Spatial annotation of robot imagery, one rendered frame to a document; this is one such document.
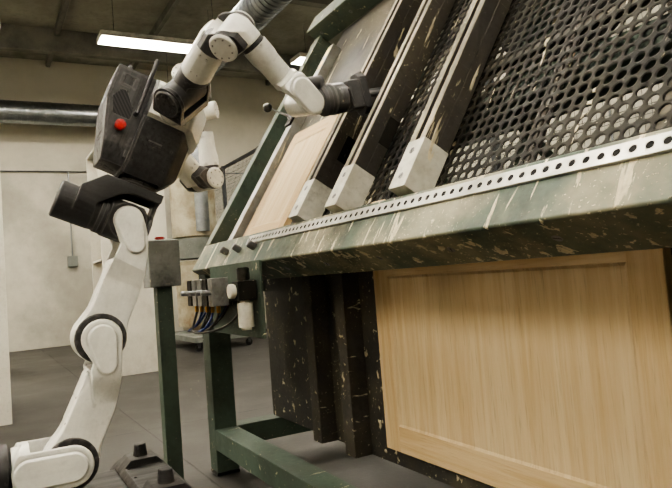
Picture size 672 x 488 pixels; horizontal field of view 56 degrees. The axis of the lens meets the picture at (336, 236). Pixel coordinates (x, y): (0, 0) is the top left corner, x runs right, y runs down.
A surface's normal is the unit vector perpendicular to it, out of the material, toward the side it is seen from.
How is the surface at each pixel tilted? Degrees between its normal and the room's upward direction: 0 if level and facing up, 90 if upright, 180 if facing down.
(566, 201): 58
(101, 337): 90
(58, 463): 90
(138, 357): 90
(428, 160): 90
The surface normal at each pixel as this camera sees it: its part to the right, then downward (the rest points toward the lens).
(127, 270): 0.27, 0.29
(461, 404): -0.87, 0.04
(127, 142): 0.47, -0.09
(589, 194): -0.79, -0.50
